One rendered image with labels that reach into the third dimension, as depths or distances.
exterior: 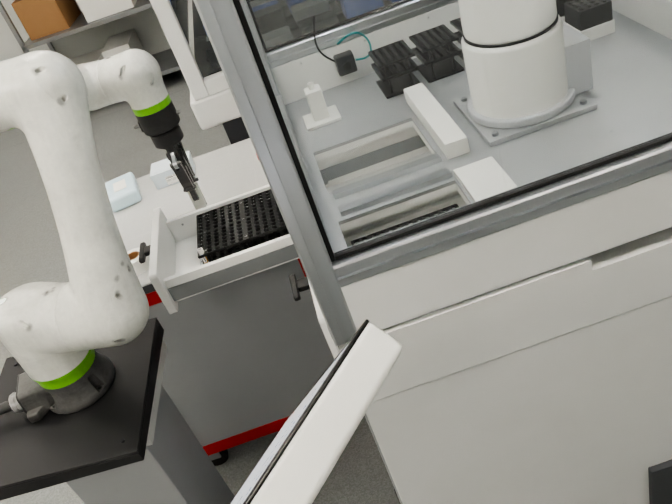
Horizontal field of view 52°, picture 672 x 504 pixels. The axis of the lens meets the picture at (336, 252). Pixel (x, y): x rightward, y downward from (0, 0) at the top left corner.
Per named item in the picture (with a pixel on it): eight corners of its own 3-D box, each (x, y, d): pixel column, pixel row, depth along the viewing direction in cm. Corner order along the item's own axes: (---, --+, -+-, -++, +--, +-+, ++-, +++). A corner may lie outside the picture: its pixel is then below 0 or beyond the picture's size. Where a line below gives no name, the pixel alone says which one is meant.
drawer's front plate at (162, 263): (170, 315, 148) (148, 277, 142) (172, 243, 172) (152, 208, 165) (178, 313, 148) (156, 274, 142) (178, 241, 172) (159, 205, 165)
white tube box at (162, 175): (157, 190, 211) (149, 176, 208) (158, 177, 218) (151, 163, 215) (196, 176, 211) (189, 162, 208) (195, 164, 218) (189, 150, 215)
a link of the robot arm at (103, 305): (138, 353, 121) (48, 41, 108) (56, 364, 124) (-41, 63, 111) (168, 326, 133) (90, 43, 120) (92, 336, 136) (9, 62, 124)
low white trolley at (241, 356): (202, 481, 216) (82, 306, 172) (198, 350, 266) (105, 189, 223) (377, 420, 215) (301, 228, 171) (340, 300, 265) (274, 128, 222)
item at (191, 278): (175, 303, 148) (163, 282, 145) (176, 239, 170) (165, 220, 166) (350, 241, 148) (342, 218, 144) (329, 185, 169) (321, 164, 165)
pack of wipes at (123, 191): (143, 201, 208) (136, 188, 205) (113, 214, 207) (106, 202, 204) (137, 181, 220) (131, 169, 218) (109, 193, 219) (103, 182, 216)
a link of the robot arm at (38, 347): (96, 386, 131) (45, 316, 119) (24, 394, 134) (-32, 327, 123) (117, 336, 141) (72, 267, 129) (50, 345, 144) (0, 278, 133)
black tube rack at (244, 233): (209, 278, 152) (197, 256, 148) (206, 236, 166) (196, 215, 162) (304, 245, 151) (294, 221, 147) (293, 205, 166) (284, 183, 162)
